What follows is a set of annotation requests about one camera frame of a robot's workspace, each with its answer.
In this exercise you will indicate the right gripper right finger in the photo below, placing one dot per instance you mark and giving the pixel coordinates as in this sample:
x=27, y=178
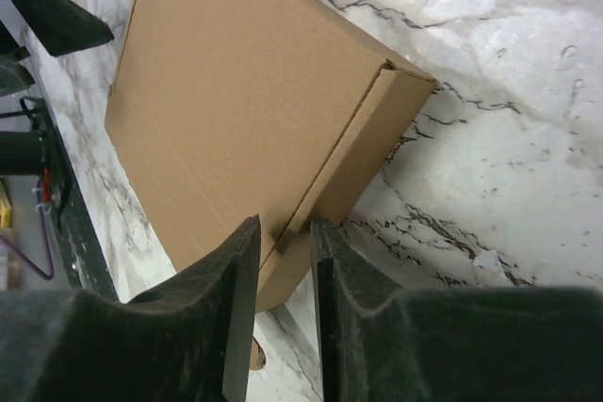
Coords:
x=381, y=341

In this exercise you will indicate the brown cardboard box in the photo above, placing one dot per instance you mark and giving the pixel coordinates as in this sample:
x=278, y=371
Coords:
x=225, y=109

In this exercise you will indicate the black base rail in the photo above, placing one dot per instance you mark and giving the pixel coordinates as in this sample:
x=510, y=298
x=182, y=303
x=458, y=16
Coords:
x=79, y=247

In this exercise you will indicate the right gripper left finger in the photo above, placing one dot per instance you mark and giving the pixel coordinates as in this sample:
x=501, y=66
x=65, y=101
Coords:
x=187, y=339

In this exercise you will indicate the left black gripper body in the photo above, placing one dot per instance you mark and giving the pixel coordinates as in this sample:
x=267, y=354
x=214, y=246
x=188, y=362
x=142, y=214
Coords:
x=37, y=150

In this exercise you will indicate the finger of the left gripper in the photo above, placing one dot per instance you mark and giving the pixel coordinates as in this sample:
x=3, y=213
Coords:
x=62, y=26

